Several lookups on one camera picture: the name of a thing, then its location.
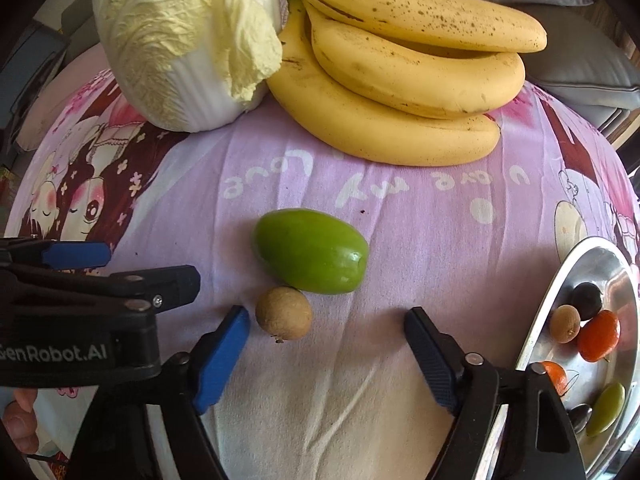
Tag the napa cabbage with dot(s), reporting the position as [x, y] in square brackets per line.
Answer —
[191, 65]

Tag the orange tangerine with stem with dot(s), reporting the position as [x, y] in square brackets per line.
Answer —
[557, 375]

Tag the middle banana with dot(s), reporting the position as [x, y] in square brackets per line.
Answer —
[419, 83]

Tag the brown longan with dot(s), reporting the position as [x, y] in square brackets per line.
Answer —
[564, 324]
[284, 313]

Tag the cartoon print tablecloth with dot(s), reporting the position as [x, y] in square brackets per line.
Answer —
[475, 246]

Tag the person's hand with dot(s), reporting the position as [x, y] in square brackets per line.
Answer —
[20, 420]

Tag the banana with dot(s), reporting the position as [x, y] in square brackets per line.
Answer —
[419, 83]
[474, 25]
[363, 128]

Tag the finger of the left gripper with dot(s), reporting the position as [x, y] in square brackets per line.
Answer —
[54, 254]
[140, 284]

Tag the top banana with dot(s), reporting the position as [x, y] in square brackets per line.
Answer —
[474, 25]

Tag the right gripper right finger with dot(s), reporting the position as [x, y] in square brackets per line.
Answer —
[538, 441]

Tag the green jujube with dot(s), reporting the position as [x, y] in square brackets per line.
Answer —
[311, 251]
[606, 409]

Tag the bottom banana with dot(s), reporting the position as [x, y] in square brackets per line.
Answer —
[363, 128]

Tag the grey sofa cushion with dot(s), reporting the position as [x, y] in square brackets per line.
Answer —
[583, 68]

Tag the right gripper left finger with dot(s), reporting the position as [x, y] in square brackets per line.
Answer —
[115, 438]

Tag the dark cherry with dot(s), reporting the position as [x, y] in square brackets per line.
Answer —
[579, 417]
[586, 298]

